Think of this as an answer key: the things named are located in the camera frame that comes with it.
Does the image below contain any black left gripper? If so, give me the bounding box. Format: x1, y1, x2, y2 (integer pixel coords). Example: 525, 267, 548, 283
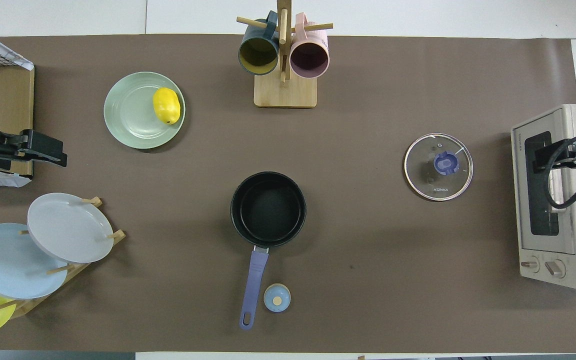
0, 129, 68, 168

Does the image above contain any yellow lemon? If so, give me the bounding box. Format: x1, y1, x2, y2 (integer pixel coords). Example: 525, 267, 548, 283
152, 87, 182, 125

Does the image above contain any glass lid blue knob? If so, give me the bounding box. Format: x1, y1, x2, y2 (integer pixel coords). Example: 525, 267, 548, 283
403, 132, 474, 202

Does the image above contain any grey plate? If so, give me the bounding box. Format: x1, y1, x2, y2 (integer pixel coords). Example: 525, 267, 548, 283
27, 192, 115, 264

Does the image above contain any pale green plate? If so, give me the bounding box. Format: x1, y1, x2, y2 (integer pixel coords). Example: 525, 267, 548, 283
103, 71, 187, 150

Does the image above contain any light blue plate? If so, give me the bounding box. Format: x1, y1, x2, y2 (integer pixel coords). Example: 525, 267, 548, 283
0, 222, 70, 300

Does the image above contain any wooden plate rack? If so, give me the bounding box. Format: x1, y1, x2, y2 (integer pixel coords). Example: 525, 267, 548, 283
0, 196, 127, 321

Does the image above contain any dark blue mug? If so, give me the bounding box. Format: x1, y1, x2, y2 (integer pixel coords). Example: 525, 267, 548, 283
238, 11, 281, 76

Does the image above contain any wooden mug tree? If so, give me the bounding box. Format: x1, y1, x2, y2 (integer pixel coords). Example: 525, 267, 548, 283
236, 0, 334, 109

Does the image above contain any brown table mat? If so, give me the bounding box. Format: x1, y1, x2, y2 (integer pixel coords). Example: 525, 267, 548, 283
0, 34, 576, 353

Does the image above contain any pink ribbed mug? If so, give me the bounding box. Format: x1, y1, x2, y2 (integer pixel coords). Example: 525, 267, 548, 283
289, 12, 330, 80

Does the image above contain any small blue round timer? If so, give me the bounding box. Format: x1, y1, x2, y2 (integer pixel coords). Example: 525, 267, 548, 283
263, 283, 292, 313

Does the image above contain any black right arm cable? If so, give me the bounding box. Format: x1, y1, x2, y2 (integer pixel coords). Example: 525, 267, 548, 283
543, 132, 576, 210

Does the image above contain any wooden shelf with wire frame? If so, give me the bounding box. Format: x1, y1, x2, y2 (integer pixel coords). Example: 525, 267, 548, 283
0, 37, 36, 178

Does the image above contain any black pot purple handle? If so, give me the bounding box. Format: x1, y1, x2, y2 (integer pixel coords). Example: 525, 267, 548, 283
230, 171, 307, 331

